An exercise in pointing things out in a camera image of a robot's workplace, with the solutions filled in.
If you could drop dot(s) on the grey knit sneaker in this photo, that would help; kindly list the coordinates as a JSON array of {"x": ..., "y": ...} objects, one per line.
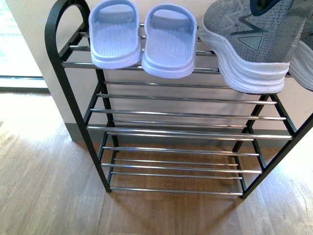
[
  {"x": 254, "y": 40},
  {"x": 301, "y": 66}
]

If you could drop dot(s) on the black metal shoe rack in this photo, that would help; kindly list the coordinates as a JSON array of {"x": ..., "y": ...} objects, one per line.
[{"x": 165, "y": 136}]

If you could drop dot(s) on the large floor window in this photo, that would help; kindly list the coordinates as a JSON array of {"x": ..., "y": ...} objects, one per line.
[{"x": 18, "y": 70}]

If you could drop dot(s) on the light blue slipper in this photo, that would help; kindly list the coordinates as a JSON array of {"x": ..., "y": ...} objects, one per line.
[
  {"x": 170, "y": 44},
  {"x": 114, "y": 34}
]

